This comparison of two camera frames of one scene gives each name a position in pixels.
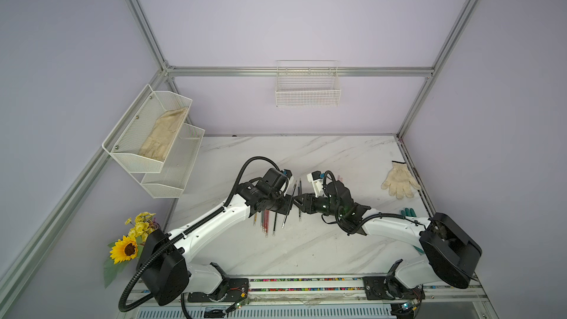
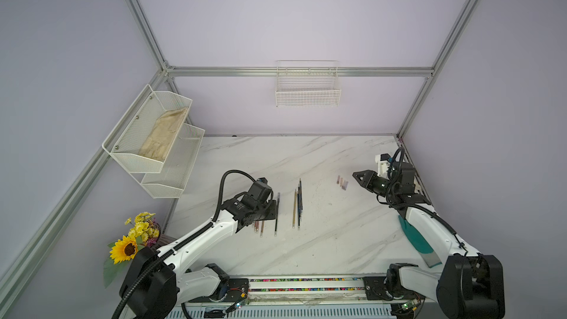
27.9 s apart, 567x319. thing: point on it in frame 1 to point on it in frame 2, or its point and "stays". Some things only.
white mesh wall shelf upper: (142, 137) stays
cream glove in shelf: (160, 138) stays
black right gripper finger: (309, 208) to (378, 185)
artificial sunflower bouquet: (128, 247) stays
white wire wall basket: (307, 83) stays
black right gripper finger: (307, 201) to (363, 176)
